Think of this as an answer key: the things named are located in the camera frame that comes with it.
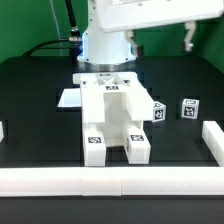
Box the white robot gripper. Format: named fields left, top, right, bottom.
left=95, top=0, right=224, bottom=56

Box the white chair back frame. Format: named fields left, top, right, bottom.
left=73, top=72, right=154, bottom=124

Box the white chair seat part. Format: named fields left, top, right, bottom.
left=102, top=84, right=143, bottom=147

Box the small white tagged cube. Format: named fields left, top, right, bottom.
left=181, top=98, right=199, bottom=119
left=153, top=101, right=166, bottom=122

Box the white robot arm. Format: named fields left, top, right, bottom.
left=78, top=0, right=224, bottom=71

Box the black cable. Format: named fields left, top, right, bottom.
left=21, top=0, right=83, bottom=58

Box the white marker base plate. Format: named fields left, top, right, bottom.
left=58, top=88, right=82, bottom=108

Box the white right obstacle wall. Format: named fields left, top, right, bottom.
left=202, top=121, right=224, bottom=167

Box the white obstacle wall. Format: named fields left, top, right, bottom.
left=0, top=167, right=224, bottom=197
left=202, top=121, right=224, bottom=167
left=0, top=121, right=4, bottom=142

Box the white front obstacle wall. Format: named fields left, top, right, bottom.
left=0, top=167, right=224, bottom=197

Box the white left obstacle wall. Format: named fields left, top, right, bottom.
left=0, top=121, right=4, bottom=142

